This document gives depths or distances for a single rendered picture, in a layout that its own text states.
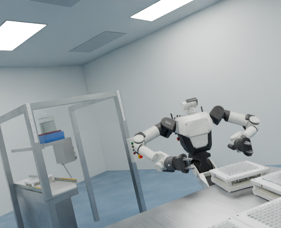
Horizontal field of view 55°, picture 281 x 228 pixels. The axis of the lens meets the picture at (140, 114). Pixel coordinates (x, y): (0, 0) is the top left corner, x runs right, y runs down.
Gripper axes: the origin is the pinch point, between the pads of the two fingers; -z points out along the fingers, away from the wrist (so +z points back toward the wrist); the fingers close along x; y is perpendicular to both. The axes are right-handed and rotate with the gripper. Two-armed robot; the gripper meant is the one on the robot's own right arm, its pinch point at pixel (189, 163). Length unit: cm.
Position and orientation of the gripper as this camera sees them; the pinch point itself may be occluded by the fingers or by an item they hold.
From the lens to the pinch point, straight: 172.5
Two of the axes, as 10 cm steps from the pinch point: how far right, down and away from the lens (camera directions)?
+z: -6.1, 1.2, 7.9
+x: 2.2, 9.8, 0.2
